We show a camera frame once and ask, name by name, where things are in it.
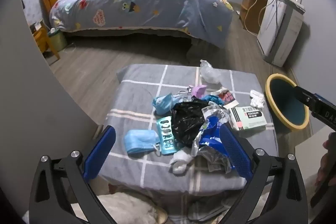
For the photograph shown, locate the red and white packet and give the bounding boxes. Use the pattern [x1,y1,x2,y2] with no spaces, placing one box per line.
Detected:
[210,87,239,109]

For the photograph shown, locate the blue and silver foil packet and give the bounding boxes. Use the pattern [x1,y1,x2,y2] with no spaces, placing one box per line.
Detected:
[192,105,234,174]

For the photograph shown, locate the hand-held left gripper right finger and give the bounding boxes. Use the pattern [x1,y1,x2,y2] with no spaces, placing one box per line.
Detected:
[220,124,308,224]

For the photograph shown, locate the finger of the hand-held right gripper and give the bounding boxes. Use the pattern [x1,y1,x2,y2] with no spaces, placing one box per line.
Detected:
[293,85,317,111]

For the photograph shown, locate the pale cable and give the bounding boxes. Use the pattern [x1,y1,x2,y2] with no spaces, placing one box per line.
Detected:
[243,0,259,35]

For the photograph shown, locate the wooden cabinet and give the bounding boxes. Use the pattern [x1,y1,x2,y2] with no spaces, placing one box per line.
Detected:
[240,0,268,35]

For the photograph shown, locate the green waste basket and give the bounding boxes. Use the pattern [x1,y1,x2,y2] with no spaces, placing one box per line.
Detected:
[47,28,68,52]

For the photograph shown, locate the white air purifier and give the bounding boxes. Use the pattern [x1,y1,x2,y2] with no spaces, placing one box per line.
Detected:
[257,0,305,67]

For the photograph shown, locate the crumpled white tissue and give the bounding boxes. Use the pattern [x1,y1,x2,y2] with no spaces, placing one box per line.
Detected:
[249,90,265,108]

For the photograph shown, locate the crumpled blue face mask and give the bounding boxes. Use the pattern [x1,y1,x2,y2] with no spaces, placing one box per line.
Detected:
[153,93,181,115]

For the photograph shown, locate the purple packet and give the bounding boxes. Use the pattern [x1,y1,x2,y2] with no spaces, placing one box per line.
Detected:
[191,84,208,99]

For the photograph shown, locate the yellow-rimmed teal trash bin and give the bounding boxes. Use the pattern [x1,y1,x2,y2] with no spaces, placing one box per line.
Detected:
[265,73,311,131]

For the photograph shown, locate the teal crumpled cloth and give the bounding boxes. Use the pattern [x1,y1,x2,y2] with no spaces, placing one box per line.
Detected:
[202,94,223,106]

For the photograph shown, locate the teal blister pack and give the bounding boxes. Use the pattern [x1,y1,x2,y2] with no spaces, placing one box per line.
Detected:
[157,116,176,156]

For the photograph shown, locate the bed with blue duvet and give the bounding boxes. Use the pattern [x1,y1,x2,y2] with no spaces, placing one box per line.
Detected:
[49,0,234,50]

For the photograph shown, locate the person's right hand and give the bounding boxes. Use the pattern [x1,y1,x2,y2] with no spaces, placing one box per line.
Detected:
[315,132,336,186]

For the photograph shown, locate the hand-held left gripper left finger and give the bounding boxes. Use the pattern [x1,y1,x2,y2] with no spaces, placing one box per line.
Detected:
[29,125,117,224]

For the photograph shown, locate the grey checked blanket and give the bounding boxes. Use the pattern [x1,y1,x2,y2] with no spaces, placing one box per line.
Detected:
[100,64,279,224]

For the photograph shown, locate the white medicine box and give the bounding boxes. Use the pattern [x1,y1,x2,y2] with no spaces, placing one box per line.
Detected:
[229,106,268,131]

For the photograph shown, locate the white fluffy rug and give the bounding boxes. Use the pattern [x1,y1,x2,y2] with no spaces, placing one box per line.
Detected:
[97,193,168,224]

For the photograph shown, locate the clear plastic bag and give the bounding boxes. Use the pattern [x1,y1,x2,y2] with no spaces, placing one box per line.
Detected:
[199,59,223,84]

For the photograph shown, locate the flat blue face mask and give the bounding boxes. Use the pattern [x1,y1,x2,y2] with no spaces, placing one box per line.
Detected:
[124,130,162,156]

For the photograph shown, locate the black plastic bag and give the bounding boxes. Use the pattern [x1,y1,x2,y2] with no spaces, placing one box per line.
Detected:
[171,101,210,147]

